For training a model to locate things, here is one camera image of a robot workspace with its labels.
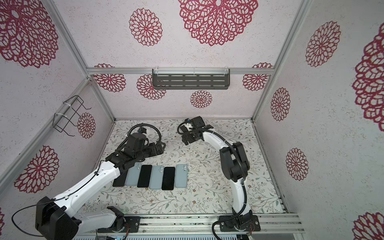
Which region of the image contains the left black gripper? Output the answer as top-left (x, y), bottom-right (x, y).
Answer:
top-left (134, 139), bottom-right (166, 163)

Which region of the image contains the grey phone case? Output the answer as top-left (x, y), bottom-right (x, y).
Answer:
top-left (149, 166), bottom-right (164, 190)
top-left (125, 163), bottom-right (142, 187)
top-left (175, 164), bottom-right (189, 188)

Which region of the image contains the blue bare phone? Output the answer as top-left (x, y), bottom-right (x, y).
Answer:
top-left (162, 167), bottom-right (176, 191)

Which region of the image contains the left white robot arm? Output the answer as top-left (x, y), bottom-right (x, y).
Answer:
top-left (35, 133), bottom-right (166, 240)

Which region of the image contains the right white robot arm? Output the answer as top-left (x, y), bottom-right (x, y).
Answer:
top-left (177, 117), bottom-right (253, 235)

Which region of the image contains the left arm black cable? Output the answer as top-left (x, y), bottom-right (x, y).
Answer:
top-left (11, 123), bottom-right (163, 238)

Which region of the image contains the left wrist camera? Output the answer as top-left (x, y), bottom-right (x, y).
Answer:
top-left (138, 126), bottom-right (147, 134)

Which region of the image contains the grey slotted wall shelf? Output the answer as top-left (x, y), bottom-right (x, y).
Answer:
top-left (152, 69), bottom-right (231, 90)

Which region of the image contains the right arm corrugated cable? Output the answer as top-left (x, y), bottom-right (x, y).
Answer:
top-left (176, 121), bottom-right (249, 240)

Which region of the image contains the black wire wall basket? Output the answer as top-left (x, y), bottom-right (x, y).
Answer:
top-left (52, 95), bottom-right (91, 137)

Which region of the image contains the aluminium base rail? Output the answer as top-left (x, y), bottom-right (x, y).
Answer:
top-left (52, 213), bottom-right (306, 236)

